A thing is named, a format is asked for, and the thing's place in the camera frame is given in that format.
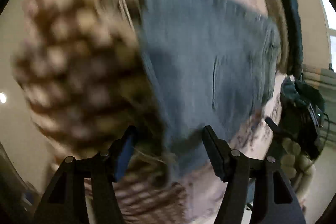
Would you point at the dark green plush blanket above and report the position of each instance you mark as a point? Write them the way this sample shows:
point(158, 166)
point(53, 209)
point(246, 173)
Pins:
point(302, 98)

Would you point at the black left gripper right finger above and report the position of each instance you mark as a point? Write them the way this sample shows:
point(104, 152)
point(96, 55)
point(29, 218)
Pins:
point(274, 199)

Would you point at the floral bed blanket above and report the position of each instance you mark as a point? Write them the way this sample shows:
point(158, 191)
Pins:
point(70, 70)

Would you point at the light blue denim shorts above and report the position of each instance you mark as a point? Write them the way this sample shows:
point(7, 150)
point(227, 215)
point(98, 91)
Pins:
point(202, 62)

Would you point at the dark blue folded jeans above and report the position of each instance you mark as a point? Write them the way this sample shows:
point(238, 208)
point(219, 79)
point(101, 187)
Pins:
point(293, 22)

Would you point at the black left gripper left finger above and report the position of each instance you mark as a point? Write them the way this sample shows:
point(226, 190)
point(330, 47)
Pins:
point(64, 199)

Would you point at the gloved right hand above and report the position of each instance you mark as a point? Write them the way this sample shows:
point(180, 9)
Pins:
point(298, 168)

